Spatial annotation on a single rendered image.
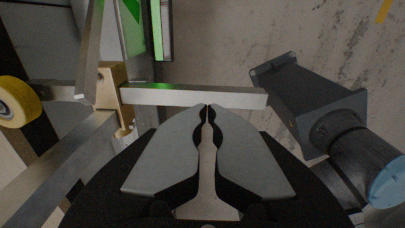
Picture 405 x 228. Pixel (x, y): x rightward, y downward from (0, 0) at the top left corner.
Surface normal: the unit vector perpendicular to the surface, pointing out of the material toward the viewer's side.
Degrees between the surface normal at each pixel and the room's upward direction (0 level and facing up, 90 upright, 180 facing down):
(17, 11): 90
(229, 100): 0
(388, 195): 5
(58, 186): 90
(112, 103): 0
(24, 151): 90
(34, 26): 90
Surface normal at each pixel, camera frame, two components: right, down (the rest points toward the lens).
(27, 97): 0.99, -0.13
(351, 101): -0.03, 0.50
